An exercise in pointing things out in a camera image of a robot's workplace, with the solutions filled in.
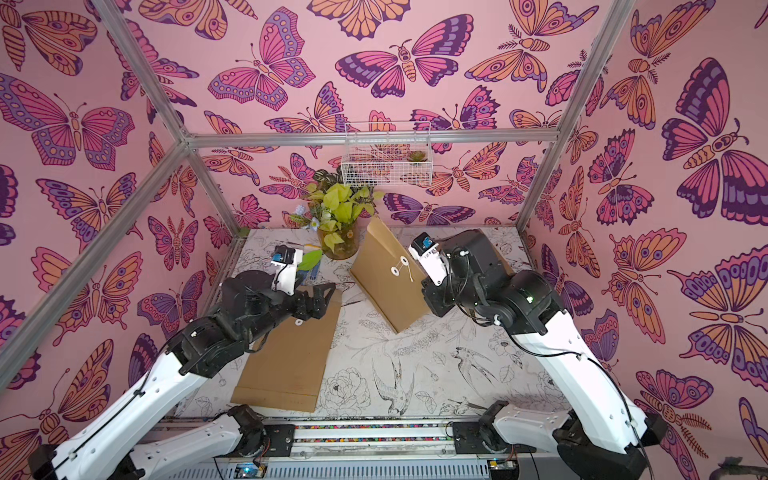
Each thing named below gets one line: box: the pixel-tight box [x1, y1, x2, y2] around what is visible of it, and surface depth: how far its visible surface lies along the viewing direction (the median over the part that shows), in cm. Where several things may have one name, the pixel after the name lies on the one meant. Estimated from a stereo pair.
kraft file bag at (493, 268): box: [468, 228, 515, 290], surface depth 43 cm
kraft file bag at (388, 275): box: [349, 216, 432, 334], surface depth 67 cm
